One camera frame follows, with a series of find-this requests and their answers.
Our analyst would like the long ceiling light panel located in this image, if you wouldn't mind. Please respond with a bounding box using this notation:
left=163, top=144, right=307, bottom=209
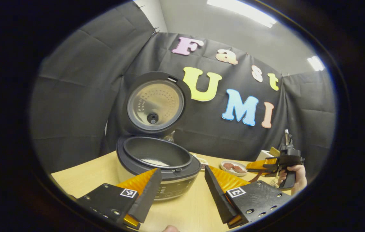
left=207, top=0, right=277, bottom=28

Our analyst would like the small ceiling light panel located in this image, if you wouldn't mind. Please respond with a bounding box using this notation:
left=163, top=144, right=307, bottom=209
left=307, top=56, right=325, bottom=71

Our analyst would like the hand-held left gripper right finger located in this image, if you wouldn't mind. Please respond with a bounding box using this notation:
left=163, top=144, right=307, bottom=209
left=204, top=165, right=292, bottom=229

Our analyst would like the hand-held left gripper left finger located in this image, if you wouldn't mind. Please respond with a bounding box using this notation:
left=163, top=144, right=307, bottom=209
left=76, top=168, right=163, bottom=230

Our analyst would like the black silver rice cooker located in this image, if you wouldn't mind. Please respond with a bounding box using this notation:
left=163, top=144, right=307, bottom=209
left=117, top=72, right=201, bottom=201

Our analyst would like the white toaster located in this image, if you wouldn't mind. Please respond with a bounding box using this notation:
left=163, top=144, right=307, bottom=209
left=256, top=147, right=281, bottom=161

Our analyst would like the black backdrop cloth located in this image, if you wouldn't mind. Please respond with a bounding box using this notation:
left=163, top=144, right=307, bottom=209
left=30, top=2, right=336, bottom=174

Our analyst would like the white round plate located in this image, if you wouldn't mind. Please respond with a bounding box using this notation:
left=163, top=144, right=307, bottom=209
left=220, top=160, right=248, bottom=177

